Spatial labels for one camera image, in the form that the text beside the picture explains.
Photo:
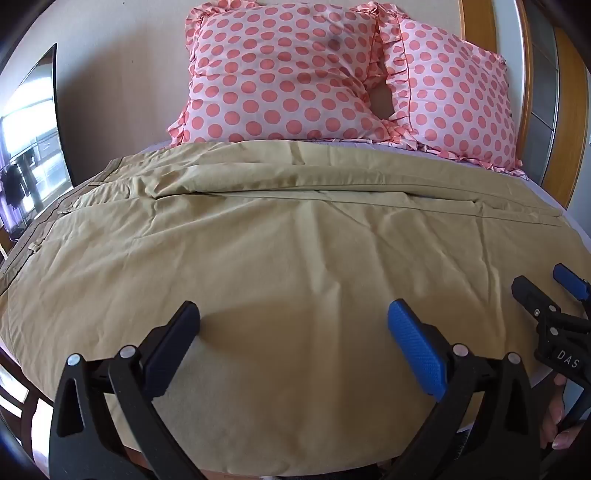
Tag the person's right hand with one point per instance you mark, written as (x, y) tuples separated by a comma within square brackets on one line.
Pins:
[(554, 415)]

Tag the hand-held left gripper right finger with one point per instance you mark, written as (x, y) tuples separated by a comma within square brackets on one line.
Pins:
[(418, 347)]

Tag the wooden chair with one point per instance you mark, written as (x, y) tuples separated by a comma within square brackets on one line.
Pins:
[(21, 397)]

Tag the wooden headboard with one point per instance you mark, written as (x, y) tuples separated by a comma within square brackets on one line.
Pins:
[(521, 69)]

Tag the large pink polka dot pillow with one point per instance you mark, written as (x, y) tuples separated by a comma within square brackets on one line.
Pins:
[(281, 76)]

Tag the olive green bed cover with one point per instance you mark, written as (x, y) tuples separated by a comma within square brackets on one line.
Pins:
[(277, 277)]

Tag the wall mirror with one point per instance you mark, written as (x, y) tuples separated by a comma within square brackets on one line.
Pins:
[(32, 143)]

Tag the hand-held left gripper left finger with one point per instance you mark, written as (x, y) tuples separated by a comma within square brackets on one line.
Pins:
[(171, 340)]

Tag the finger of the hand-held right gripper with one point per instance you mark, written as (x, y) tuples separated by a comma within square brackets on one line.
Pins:
[(570, 278), (531, 295)]

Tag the small pink polka dot pillow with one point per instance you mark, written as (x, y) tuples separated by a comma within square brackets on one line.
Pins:
[(450, 90)]

